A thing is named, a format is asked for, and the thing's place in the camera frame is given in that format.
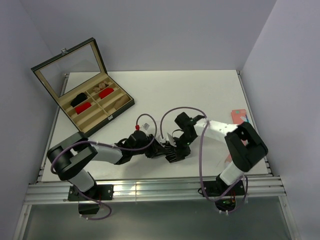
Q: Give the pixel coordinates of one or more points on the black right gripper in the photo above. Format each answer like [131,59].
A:
[181,152]

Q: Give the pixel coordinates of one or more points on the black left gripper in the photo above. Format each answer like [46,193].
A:
[156,149]

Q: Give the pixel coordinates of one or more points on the tan ribbed sock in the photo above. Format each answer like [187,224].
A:
[122,101]

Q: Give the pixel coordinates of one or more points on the black white striped sock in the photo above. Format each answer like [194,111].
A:
[174,154]

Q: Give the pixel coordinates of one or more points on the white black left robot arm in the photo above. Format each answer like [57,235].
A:
[69,157]

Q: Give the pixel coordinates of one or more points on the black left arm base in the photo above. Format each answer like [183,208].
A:
[91,201]

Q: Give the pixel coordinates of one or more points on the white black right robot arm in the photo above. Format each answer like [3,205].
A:
[246,148]

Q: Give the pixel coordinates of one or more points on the red rolled sock right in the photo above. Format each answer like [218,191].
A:
[105,92]

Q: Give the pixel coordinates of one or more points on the red rolled sock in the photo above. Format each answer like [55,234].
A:
[81,108]
[105,92]

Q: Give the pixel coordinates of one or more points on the pink patterned sock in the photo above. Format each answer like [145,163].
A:
[238,117]

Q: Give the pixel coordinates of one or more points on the beige rolled sock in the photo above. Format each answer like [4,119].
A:
[100,86]

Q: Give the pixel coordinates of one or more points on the red rolled sock left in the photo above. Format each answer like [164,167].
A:
[81,108]

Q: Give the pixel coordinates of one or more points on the black rolled sock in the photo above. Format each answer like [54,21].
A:
[81,97]

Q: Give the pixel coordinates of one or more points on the black compartment storage box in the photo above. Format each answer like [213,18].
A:
[78,70]

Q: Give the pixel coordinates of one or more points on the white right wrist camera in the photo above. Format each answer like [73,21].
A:
[166,139]

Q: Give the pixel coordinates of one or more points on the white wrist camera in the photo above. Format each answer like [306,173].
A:
[166,139]
[144,127]

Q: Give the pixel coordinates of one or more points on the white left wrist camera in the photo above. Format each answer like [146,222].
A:
[144,127]

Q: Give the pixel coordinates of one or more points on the aluminium rail frame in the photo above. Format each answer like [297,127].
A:
[216,92]

